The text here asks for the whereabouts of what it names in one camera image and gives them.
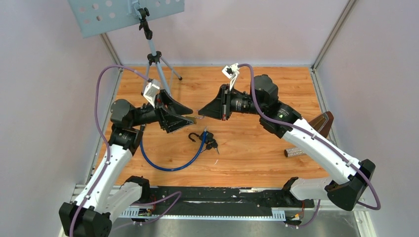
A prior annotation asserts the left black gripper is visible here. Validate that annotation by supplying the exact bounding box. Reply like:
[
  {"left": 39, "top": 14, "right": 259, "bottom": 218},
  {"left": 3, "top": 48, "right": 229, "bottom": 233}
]
[{"left": 130, "top": 89, "right": 193, "bottom": 133}]

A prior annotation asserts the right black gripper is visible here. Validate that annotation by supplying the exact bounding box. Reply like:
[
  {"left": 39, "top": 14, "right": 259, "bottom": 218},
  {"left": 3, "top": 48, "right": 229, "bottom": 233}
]
[{"left": 198, "top": 84, "right": 264, "bottom": 121}]

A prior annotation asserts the black keys bunch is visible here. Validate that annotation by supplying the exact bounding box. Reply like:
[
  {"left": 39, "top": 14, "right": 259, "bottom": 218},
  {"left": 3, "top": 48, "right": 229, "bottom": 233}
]
[{"left": 206, "top": 138, "right": 220, "bottom": 155}]

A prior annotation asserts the brass padlock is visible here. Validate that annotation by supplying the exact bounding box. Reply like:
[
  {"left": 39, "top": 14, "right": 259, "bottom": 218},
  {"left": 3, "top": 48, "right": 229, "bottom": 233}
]
[{"left": 184, "top": 115, "right": 205, "bottom": 124}]

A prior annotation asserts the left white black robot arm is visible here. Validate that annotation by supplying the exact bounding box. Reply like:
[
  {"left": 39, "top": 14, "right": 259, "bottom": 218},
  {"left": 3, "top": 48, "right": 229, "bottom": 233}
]
[{"left": 59, "top": 90, "right": 195, "bottom": 237}]

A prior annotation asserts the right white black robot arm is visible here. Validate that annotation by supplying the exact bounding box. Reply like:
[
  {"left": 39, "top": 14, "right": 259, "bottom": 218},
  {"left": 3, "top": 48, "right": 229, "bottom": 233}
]
[{"left": 198, "top": 75, "right": 376, "bottom": 211}]

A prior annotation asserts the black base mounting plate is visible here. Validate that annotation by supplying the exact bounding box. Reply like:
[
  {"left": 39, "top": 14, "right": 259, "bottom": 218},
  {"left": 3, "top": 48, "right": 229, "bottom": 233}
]
[{"left": 130, "top": 186, "right": 317, "bottom": 217}]

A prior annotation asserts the brown wooden metronome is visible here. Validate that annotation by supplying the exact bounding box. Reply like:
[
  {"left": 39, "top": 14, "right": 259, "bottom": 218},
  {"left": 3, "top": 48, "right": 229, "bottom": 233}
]
[{"left": 309, "top": 111, "right": 334, "bottom": 138}]

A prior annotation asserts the blue music stand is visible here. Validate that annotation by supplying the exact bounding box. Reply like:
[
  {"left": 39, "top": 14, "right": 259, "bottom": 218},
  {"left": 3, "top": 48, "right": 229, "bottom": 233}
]
[{"left": 68, "top": 0, "right": 185, "bottom": 93}]

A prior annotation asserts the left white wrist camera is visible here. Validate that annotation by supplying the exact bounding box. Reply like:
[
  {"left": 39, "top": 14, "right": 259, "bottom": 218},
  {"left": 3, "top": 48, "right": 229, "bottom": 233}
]
[{"left": 143, "top": 79, "right": 161, "bottom": 108}]

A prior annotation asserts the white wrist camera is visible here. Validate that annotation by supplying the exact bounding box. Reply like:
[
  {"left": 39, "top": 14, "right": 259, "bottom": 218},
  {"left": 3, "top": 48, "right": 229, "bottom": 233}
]
[
  {"left": 222, "top": 63, "right": 240, "bottom": 91},
  {"left": 143, "top": 79, "right": 161, "bottom": 108}
]

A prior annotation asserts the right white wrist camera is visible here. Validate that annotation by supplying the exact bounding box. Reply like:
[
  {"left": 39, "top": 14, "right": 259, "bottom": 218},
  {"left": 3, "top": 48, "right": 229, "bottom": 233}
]
[{"left": 222, "top": 63, "right": 240, "bottom": 91}]

